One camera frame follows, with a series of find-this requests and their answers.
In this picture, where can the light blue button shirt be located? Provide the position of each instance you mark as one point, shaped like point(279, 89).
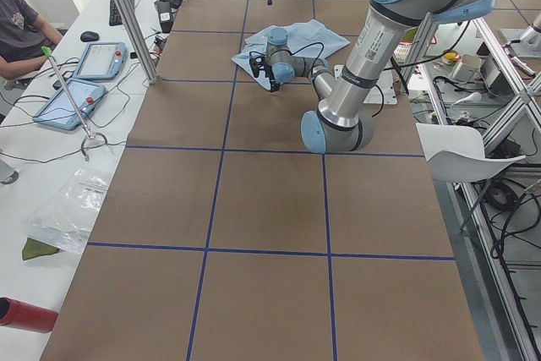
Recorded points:
point(309, 39)

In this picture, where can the far teach pendant tablet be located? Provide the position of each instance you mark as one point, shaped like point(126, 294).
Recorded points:
point(101, 61)

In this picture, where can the teach pendant tablet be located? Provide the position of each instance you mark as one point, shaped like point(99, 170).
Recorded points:
point(101, 61)
point(58, 111)

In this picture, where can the black computer mouse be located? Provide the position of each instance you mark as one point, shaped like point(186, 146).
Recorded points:
point(89, 36)

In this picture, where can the near teach pendant tablet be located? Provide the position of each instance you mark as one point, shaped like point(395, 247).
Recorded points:
point(58, 111)

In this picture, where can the metal rod stand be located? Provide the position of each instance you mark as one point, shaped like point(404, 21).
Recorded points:
point(90, 134)

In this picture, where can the clear plastic bag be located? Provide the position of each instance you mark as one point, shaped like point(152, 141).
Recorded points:
point(66, 220)

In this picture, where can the seated person grey shirt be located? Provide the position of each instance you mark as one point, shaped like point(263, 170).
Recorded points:
point(23, 34)

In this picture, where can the green cloth piece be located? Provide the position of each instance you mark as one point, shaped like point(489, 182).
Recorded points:
point(34, 249)

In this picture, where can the red cylinder bottle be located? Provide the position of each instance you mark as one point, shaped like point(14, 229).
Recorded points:
point(28, 317)

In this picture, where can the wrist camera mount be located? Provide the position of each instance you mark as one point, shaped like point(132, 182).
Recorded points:
point(258, 63)

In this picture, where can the aluminium frame post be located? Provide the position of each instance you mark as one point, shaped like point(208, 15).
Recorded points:
point(126, 10)

